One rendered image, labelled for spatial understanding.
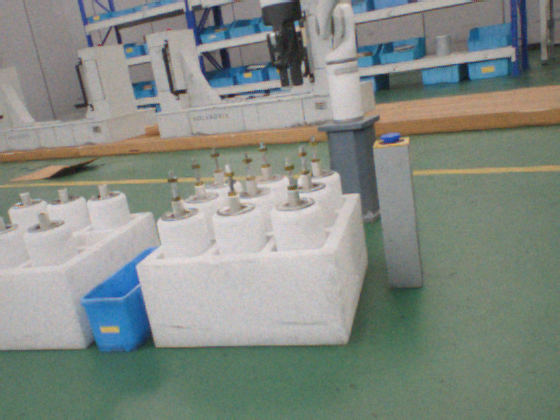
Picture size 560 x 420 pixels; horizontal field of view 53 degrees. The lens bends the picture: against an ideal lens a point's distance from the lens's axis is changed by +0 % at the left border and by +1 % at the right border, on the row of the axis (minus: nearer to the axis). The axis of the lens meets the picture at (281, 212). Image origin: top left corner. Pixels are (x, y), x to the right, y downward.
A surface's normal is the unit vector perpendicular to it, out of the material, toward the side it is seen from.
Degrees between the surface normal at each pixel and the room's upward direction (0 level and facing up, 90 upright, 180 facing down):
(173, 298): 90
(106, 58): 90
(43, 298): 90
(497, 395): 0
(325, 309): 90
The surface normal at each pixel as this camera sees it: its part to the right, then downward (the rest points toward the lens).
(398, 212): -0.24, 0.30
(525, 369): -0.16, -0.95
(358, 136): 0.25, 0.22
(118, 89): 0.85, 0.00
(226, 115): -0.50, 0.31
